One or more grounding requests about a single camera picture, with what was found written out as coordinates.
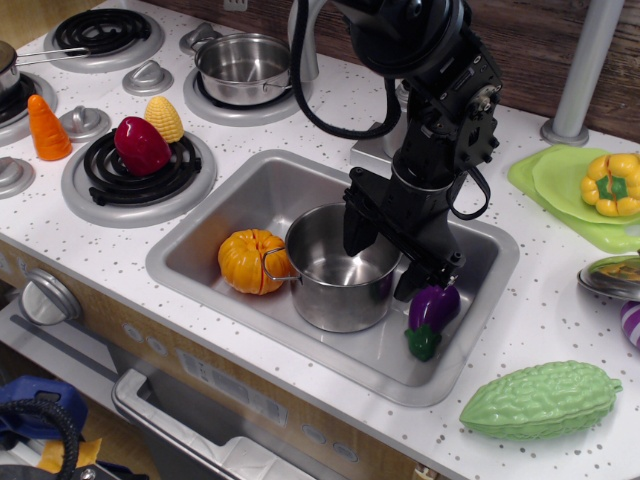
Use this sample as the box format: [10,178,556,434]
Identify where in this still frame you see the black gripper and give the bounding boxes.
[343,167,465,302]

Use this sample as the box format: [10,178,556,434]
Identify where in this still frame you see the steel pot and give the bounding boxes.
[194,33,291,107]
[280,203,401,333]

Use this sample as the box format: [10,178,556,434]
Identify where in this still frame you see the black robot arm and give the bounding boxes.
[337,1,502,302]

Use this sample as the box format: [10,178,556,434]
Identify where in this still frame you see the silver sink basin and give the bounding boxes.
[145,148,521,408]

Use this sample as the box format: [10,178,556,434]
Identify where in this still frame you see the steel pot lid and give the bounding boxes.
[577,252,639,302]

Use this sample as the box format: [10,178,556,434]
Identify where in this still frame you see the steel pot on burner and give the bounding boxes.
[194,33,291,107]

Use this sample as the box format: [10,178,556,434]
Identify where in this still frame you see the purple toy eggplant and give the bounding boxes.
[404,286,461,362]

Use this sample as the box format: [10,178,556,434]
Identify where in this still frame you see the silver faucet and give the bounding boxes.
[285,0,411,174]

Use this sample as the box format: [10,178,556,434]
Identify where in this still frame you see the orange toy pumpkin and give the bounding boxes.
[217,229,292,295]

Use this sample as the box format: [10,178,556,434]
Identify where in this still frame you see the green plate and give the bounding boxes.
[533,147,639,225]

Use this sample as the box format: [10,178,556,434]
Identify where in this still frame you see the green toy bitter gourd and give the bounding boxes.
[459,361,623,440]

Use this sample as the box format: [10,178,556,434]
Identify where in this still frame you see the grey vertical pole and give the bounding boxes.
[540,0,624,147]

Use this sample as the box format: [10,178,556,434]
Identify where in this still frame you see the back right burner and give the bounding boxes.
[183,69,299,127]

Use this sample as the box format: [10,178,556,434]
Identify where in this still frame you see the green cutting board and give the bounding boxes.
[508,145,639,254]

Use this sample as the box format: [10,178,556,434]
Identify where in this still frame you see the yellow toy bell pepper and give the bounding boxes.
[580,153,639,217]

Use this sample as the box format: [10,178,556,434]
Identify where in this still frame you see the purple striped toy vegetable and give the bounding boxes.
[620,301,640,349]

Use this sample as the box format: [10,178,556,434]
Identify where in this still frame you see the red toy pepper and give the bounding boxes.
[114,116,172,177]

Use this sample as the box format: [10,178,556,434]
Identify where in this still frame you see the yellow toy corn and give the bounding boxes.
[144,96,185,144]

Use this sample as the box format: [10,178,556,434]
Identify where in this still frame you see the silver stove knob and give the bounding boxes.
[59,105,111,143]
[122,60,174,96]
[0,157,35,199]
[179,22,222,55]

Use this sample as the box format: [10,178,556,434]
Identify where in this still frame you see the front right black burner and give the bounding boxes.
[61,131,216,228]

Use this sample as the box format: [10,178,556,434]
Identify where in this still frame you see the black burner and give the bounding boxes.
[44,8,164,74]
[61,131,216,228]

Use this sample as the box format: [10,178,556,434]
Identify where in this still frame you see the silver oven dial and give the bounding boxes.
[19,268,82,326]

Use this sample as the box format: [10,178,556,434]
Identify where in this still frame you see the orange toy carrot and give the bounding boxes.
[27,94,73,161]

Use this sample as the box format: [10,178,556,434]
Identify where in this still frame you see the back left black burner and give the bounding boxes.
[44,8,164,74]

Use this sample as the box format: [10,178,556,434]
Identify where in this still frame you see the blue clamp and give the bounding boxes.
[1,375,88,442]

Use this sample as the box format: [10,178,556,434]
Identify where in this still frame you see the front left burner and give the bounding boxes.
[1,73,58,147]

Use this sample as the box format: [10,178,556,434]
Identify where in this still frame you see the oven door handle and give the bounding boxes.
[112,369,309,479]

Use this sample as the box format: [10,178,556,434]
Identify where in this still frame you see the black braided cable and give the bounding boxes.
[0,397,82,480]

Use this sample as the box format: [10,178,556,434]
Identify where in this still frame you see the steel saucepan with wire handle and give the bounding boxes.
[1,41,91,101]

